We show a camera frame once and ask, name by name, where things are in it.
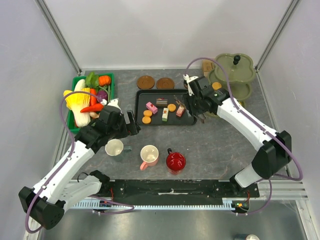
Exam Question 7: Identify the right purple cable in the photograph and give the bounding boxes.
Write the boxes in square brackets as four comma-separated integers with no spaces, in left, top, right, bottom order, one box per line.
[186,57,304,216]

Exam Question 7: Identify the lying orange toy carrot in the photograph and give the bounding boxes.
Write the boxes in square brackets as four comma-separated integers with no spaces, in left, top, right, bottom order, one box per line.
[80,103,104,113]

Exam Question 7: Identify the green toy beans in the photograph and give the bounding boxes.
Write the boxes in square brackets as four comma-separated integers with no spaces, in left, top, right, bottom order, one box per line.
[100,85,112,102]

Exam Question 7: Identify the orange toy pumpkin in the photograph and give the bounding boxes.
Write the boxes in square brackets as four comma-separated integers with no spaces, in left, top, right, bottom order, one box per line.
[98,75,112,87]

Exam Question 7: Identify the chocolate layer cake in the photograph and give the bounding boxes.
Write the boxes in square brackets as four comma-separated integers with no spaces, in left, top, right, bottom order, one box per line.
[155,98,168,108]

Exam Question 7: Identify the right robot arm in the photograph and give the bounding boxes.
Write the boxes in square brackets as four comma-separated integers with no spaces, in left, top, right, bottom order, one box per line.
[183,88,292,197]

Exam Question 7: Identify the white cable duct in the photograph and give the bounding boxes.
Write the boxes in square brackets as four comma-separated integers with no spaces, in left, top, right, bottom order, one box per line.
[71,197,236,211]

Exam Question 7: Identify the white toy radish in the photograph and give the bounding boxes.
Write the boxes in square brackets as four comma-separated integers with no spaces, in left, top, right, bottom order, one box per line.
[73,79,86,92]

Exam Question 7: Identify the upright orange toy carrot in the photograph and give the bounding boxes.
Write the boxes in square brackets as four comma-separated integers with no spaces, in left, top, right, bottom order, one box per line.
[89,88,97,106]

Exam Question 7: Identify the black baking tray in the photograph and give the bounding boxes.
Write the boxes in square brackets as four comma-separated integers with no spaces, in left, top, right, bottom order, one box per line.
[134,89,197,126]

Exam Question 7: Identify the grey blue mug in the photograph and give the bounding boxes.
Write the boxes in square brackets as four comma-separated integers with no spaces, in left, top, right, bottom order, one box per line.
[104,139,132,162]

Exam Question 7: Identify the yellow toy cabbage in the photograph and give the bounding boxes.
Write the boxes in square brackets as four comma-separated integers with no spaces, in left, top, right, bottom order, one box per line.
[65,93,91,114]

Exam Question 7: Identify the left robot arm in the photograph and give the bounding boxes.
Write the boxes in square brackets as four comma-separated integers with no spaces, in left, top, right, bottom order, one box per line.
[18,104,141,230]

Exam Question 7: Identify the green three-tier stand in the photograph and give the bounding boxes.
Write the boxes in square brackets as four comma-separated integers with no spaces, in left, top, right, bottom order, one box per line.
[207,53,256,106]

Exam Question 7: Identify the purple cable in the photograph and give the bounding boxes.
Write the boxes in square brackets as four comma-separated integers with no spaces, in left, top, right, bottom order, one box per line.
[24,90,106,235]
[186,57,304,216]

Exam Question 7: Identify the purple toy onion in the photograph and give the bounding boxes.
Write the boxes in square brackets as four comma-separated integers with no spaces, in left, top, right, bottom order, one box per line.
[97,90,108,102]

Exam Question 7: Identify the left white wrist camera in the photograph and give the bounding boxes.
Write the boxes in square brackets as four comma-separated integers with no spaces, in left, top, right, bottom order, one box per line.
[100,98,121,110]

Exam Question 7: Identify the pink cake with cherry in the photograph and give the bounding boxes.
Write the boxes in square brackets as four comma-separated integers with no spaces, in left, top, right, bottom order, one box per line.
[146,101,158,114]

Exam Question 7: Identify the pink mug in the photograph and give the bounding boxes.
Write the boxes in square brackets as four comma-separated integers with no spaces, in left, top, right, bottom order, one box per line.
[140,145,159,171]

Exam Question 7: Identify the orange biscuit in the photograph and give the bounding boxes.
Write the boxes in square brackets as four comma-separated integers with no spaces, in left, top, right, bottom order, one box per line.
[143,110,153,117]
[211,82,222,91]
[167,103,177,112]
[142,116,152,125]

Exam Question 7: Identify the metal tongs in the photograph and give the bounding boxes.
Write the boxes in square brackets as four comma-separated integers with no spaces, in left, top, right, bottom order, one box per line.
[173,95,206,124]

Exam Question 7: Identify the beige toy mushroom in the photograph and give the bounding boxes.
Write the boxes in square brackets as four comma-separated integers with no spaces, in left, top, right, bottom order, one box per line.
[89,111,100,119]

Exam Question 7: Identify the left brown saucer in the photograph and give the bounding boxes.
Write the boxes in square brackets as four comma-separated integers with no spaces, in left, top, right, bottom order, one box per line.
[136,75,155,90]

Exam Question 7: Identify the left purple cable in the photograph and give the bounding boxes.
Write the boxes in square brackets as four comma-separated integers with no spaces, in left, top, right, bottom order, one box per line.
[24,90,106,235]

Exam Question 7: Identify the brown cardboard boxes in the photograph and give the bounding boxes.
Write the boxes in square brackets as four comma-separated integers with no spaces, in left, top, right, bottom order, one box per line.
[201,59,216,77]

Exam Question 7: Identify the pink striped cake slice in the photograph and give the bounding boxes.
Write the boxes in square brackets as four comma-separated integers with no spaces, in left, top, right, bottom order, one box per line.
[176,105,186,118]

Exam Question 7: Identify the middle brown saucer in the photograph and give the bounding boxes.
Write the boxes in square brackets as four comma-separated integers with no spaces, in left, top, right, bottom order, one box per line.
[156,77,175,89]

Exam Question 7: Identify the red mug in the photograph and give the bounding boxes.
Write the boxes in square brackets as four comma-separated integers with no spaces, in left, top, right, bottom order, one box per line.
[165,148,187,175]

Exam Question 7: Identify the green white cake slice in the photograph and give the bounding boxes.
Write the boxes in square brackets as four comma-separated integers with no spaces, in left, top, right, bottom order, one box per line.
[161,107,169,122]

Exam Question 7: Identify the green plastic crate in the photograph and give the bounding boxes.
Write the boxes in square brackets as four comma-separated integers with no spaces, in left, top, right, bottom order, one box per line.
[66,72,115,134]

